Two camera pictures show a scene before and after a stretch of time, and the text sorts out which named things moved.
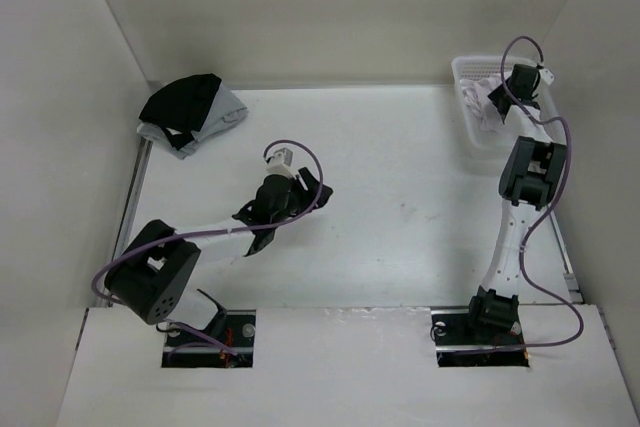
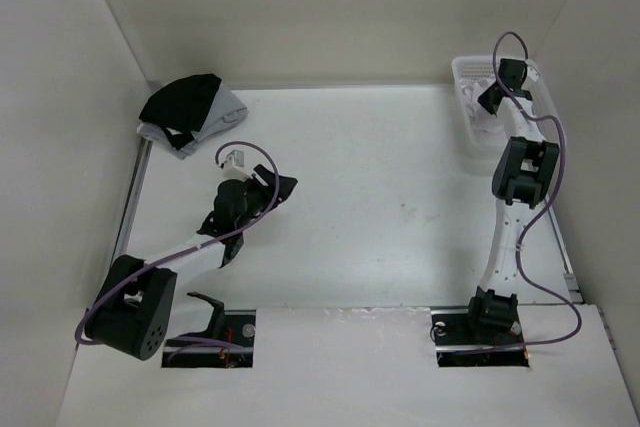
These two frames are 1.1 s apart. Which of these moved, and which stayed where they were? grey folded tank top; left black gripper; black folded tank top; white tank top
Moved: left black gripper
Stayed: black folded tank top; white tank top; grey folded tank top
